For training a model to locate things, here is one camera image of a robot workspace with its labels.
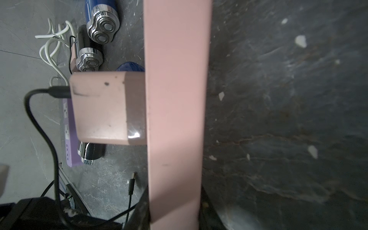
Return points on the black shaver power plug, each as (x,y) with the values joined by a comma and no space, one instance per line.
(90,152)

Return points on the black electric shaver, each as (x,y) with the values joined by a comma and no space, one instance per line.
(89,55)

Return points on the pink power strip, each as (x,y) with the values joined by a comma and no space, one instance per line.
(176,40)

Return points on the purple power strip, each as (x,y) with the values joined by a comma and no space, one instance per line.
(73,159)

